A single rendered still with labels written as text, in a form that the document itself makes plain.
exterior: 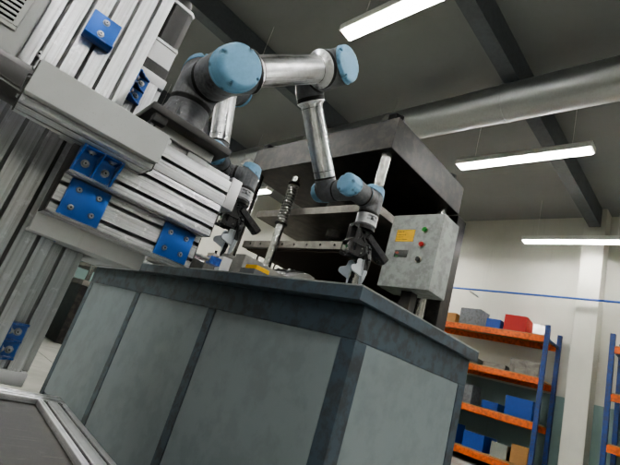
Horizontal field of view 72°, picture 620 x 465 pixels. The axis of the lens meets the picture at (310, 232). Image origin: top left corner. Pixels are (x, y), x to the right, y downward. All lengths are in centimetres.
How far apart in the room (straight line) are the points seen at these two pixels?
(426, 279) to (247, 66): 136
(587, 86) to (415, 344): 383
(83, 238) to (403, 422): 98
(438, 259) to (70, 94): 170
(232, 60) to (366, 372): 84
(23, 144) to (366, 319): 93
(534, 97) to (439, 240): 298
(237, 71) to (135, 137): 31
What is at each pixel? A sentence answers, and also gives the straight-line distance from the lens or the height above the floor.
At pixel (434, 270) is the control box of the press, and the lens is 213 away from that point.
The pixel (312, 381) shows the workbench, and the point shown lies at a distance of 116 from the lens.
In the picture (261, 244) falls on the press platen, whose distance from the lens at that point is 296.
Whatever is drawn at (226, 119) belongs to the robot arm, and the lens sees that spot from 162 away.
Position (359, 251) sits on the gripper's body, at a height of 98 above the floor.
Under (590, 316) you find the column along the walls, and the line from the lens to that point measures 776.
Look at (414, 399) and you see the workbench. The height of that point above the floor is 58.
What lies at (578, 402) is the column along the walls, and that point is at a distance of 756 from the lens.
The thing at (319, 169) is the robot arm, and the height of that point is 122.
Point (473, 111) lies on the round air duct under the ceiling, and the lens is 516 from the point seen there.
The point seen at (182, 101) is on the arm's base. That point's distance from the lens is 120.
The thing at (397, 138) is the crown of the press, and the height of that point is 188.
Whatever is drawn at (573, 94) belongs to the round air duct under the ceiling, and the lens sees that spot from 486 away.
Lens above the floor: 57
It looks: 17 degrees up
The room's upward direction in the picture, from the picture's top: 18 degrees clockwise
